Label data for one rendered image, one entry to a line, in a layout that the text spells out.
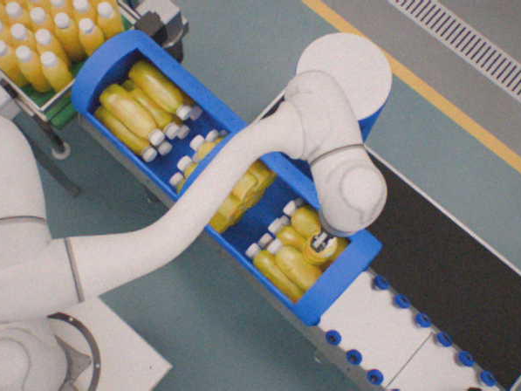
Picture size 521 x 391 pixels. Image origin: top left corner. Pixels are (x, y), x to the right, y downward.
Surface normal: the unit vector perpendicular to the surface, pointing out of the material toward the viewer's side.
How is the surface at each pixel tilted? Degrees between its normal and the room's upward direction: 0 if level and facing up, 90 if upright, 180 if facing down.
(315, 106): 5
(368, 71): 0
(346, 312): 0
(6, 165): 38
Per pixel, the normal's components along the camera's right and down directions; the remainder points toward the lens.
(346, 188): -0.17, -0.13
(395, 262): 0.03, -0.25
